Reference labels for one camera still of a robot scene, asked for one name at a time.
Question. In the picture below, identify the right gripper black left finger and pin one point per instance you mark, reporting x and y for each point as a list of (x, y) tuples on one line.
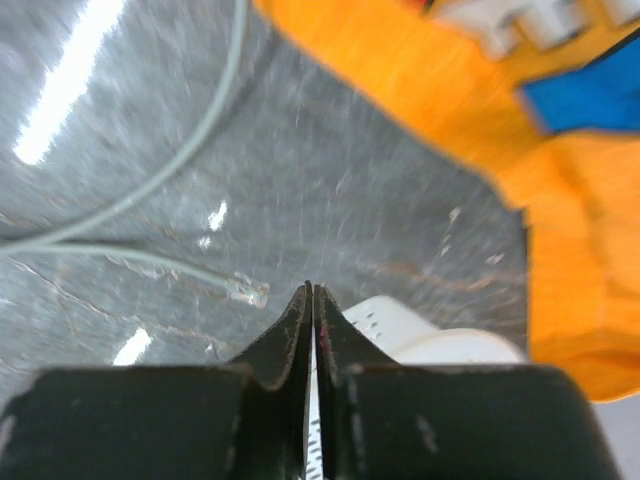
[(270, 439)]

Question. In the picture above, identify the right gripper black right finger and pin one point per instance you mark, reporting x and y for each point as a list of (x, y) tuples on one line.
[(357, 390)]

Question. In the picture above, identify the orange Mickey Mouse pillow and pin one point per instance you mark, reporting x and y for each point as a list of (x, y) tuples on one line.
[(542, 99)]

